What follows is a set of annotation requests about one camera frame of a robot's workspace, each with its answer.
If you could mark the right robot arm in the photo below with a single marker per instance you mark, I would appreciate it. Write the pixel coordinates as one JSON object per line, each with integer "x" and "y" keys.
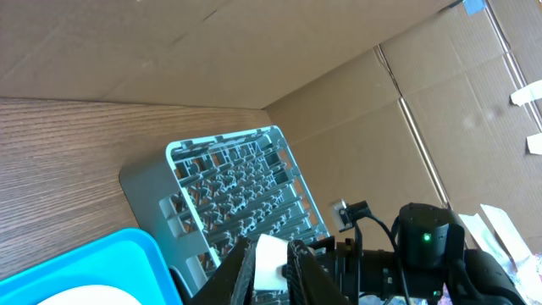
{"x": 428, "y": 261}

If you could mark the blue tape piece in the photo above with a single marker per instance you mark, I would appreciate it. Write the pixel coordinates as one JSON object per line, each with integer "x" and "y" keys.
{"x": 474, "y": 6}

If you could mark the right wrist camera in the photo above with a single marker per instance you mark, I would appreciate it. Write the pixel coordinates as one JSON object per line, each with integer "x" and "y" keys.
{"x": 339, "y": 215}

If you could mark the pink plate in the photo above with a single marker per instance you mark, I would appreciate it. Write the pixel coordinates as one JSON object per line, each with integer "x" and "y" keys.
{"x": 91, "y": 295}

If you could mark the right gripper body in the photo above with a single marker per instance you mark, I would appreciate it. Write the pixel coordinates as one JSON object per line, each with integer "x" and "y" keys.
{"x": 357, "y": 272}

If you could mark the white tape strips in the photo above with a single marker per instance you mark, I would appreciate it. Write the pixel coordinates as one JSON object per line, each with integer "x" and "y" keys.
{"x": 503, "y": 241}

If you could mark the grey dish rack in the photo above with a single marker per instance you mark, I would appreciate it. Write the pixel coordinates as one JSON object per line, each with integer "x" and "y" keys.
{"x": 198, "y": 197}

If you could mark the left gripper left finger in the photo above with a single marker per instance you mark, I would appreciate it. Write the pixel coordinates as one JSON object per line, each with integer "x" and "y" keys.
{"x": 232, "y": 282}

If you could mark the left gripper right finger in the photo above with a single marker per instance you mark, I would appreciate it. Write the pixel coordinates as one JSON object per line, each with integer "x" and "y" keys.
{"x": 307, "y": 281}

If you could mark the teal plastic tray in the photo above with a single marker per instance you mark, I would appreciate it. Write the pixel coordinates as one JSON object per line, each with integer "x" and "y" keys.
{"x": 128, "y": 259}

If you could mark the cream cup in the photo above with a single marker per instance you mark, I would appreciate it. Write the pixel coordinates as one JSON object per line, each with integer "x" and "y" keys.
{"x": 271, "y": 257}

